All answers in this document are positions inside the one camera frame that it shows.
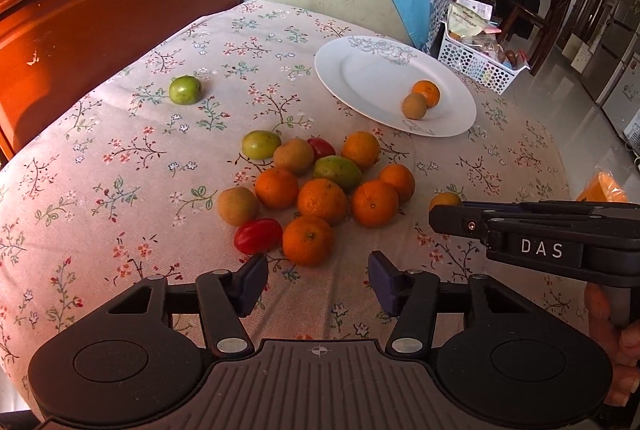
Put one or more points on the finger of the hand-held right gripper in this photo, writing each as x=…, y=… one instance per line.
x=452, y=220

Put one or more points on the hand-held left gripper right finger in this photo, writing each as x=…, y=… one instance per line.
x=382, y=282

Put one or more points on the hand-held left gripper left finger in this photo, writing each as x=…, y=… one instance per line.
x=251, y=282

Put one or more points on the brown kiwi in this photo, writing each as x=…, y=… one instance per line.
x=444, y=199
x=293, y=157
x=238, y=205
x=414, y=106

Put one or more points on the red cherry tomato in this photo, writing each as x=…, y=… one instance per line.
x=322, y=146
x=258, y=235

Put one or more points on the orange mandarin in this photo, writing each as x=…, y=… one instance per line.
x=398, y=181
x=308, y=240
x=361, y=149
x=428, y=90
x=276, y=188
x=322, y=201
x=375, y=203

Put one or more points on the green red mango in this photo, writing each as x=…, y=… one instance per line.
x=337, y=172

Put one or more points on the yellow-green jujube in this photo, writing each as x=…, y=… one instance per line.
x=260, y=144

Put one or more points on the white flower-print plate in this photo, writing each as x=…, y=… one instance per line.
x=370, y=80

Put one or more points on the green jujube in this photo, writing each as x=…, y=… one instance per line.
x=185, y=89

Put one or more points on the person's right hand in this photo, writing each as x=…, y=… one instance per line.
x=627, y=360

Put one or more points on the orange smiley bucket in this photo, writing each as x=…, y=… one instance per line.
x=602, y=190

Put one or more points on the floral cloth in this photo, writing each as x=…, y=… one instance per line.
x=125, y=190

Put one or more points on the white plastic basket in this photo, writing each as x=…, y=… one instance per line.
x=475, y=63

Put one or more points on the pale snack bag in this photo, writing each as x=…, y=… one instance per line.
x=467, y=23

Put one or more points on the silver refrigerator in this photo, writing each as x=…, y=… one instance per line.
x=622, y=60

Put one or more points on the blue houndstooth sofa cover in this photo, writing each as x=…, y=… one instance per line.
x=442, y=5

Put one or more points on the wooden chair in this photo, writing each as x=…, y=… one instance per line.
x=557, y=15

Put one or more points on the red-brown wooden cabinet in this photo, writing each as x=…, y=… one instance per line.
x=100, y=15

